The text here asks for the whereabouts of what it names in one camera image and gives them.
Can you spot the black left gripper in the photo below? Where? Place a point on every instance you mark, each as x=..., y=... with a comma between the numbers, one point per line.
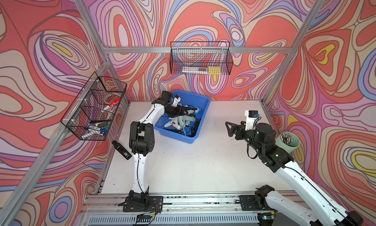
x=177, y=113

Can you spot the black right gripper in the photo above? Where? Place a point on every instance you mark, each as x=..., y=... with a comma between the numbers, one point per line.
x=241, y=129

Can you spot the small white glue gun front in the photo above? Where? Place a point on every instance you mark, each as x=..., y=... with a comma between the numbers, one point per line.
x=173, y=123

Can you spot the mint glue gun large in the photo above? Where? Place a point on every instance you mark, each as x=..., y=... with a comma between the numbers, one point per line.
x=184, y=121

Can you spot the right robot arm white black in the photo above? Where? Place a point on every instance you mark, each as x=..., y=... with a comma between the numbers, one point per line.
x=322, y=210

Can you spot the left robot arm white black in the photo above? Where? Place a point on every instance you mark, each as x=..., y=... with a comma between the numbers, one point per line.
x=141, y=143

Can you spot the blue plastic storage box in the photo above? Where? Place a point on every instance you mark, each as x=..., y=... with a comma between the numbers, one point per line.
x=185, y=128

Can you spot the yellow box in basket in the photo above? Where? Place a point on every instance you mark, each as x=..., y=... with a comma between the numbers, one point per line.
x=214, y=70

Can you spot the mint green cup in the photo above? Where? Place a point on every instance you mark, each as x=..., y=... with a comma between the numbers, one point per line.
x=288, y=142

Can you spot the red marker pen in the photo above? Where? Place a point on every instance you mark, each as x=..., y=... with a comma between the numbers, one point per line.
x=112, y=104

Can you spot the black stapler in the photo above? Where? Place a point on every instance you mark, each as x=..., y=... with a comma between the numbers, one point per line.
x=122, y=150

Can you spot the blue marker pen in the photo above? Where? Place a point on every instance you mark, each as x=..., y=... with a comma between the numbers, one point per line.
x=97, y=129

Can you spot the black wire basket back wall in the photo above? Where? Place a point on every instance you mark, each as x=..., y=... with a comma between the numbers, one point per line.
x=194, y=57

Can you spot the black wire basket wall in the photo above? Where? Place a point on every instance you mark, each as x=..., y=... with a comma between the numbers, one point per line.
x=98, y=92
x=194, y=57

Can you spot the black wire basket left wall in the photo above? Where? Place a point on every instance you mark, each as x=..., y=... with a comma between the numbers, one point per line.
x=98, y=92

